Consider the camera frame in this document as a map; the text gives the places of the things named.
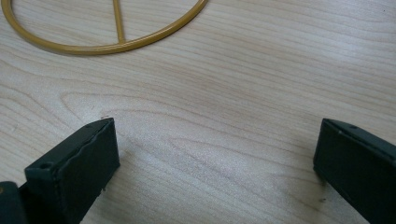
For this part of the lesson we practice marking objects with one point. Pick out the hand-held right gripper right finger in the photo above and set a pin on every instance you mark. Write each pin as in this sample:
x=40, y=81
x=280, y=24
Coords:
x=358, y=171

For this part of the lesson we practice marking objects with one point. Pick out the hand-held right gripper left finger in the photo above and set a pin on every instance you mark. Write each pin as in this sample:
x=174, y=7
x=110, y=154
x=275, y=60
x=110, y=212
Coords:
x=77, y=168

